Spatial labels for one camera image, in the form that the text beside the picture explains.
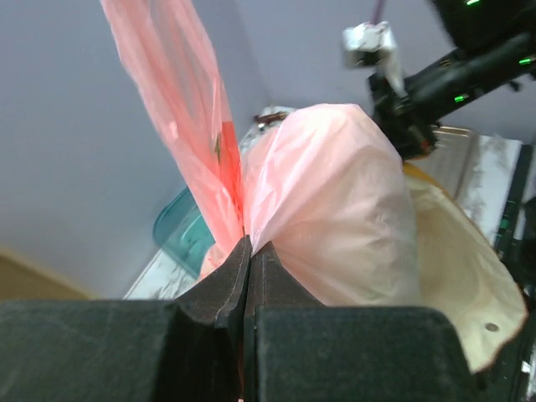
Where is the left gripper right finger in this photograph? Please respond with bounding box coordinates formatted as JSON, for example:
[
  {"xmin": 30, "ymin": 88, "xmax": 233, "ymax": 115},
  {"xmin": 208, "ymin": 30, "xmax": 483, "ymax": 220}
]
[{"xmin": 244, "ymin": 245, "xmax": 477, "ymax": 401}]

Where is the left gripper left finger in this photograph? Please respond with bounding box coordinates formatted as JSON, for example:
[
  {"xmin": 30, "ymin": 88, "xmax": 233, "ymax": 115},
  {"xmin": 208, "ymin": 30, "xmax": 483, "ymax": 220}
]
[{"xmin": 1, "ymin": 238, "xmax": 251, "ymax": 401}]

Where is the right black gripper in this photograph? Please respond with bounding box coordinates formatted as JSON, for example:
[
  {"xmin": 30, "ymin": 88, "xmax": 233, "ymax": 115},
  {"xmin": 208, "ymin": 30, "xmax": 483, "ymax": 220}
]
[{"xmin": 368, "ymin": 73, "xmax": 437, "ymax": 161}]

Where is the pink plastic grocery bag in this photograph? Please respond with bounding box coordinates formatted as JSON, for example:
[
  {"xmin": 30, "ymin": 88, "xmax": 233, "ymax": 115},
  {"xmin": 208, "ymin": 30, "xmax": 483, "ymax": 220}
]
[{"xmin": 102, "ymin": 1, "xmax": 423, "ymax": 306}]

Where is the orange tote bag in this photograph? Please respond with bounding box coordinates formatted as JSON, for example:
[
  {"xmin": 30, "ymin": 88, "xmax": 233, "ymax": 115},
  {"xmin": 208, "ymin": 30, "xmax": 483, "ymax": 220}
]
[{"xmin": 404, "ymin": 163, "xmax": 528, "ymax": 372}]

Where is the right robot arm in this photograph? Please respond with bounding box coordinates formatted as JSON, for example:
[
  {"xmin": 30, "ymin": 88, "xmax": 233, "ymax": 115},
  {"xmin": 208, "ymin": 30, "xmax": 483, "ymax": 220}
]
[{"xmin": 368, "ymin": 1, "xmax": 535, "ymax": 160}]

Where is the silver metal tray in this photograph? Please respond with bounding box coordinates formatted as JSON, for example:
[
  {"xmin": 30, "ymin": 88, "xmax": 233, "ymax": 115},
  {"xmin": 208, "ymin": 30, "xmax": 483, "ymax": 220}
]
[{"xmin": 413, "ymin": 126, "xmax": 522, "ymax": 244}]

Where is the teal transparent plastic container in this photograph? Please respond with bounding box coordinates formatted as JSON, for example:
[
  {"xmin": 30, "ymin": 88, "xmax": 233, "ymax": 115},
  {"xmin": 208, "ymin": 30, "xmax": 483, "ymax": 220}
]
[{"xmin": 152, "ymin": 188, "xmax": 214, "ymax": 278}]

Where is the small brown silver tool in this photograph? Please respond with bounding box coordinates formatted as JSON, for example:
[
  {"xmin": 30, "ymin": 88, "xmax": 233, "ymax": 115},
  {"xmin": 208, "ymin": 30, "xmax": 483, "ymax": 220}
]
[{"xmin": 253, "ymin": 111, "xmax": 288, "ymax": 128}]

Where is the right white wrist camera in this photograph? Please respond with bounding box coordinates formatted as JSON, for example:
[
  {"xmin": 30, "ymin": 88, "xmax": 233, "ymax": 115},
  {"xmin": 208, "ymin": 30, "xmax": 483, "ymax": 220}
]
[{"xmin": 342, "ymin": 21, "xmax": 407, "ymax": 96}]

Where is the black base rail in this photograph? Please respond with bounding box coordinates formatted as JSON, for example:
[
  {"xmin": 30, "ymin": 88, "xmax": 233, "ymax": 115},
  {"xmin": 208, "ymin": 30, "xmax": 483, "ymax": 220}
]
[{"xmin": 475, "ymin": 144, "xmax": 535, "ymax": 401}]

